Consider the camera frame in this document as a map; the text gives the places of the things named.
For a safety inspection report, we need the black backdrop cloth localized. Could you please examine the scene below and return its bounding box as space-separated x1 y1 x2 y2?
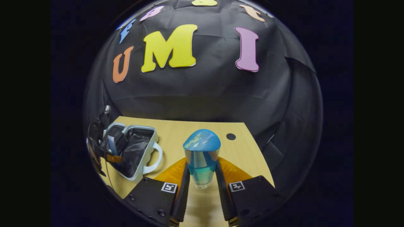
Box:
83 0 324 202

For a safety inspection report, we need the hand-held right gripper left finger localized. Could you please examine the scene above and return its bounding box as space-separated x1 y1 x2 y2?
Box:
123 157 191 227

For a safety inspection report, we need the light blue suitcase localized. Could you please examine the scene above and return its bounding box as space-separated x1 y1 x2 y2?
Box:
102 122 163 182

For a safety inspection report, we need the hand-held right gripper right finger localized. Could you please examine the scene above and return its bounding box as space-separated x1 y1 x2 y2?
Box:
216 157 280 227

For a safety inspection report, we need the blue capped clear bottle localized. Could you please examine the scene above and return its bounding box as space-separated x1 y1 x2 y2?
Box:
183 129 221 189

